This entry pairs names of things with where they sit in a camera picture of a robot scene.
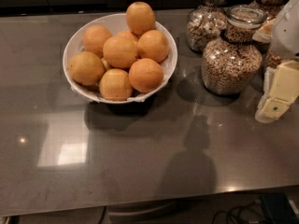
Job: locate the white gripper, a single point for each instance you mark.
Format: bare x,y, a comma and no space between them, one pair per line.
286,34

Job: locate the white bowl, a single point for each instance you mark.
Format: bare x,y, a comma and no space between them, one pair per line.
116,23

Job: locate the left yellowish orange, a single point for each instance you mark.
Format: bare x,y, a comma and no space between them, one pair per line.
86,68

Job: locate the far right glass jar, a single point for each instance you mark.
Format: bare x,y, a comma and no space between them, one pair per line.
271,60

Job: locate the front glass cereal jar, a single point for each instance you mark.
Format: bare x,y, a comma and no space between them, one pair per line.
231,61

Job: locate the back left glass jar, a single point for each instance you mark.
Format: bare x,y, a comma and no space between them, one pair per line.
205,23

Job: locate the dark box under table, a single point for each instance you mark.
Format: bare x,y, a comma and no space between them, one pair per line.
278,209

